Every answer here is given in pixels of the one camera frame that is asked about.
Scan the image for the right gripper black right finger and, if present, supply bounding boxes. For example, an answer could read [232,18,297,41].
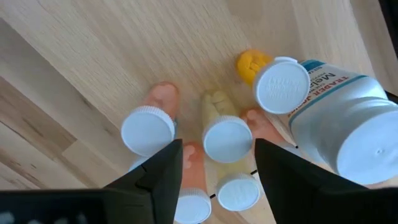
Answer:
[254,138,383,224]

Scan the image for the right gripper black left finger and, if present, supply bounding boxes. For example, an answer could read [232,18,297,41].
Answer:
[103,138,183,224]

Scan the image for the small orange pill bottle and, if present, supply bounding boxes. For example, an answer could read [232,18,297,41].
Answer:
[120,81,180,157]
[241,108,301,156]
[174,141,213,224]

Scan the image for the small pale yellow pill bottle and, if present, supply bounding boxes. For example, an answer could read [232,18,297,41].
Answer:
[214,155,262,213]
[200,89,254,164]

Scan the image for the white melatonin bottle blue label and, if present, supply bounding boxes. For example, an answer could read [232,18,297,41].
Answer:
[287,58,398,186]

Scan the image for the small deep yellow pill bottle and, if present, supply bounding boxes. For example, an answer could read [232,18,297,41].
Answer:
[235,49,312,115]

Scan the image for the wooden shelf black wire frame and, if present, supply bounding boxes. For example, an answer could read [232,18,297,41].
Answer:
[0,0,398,224]

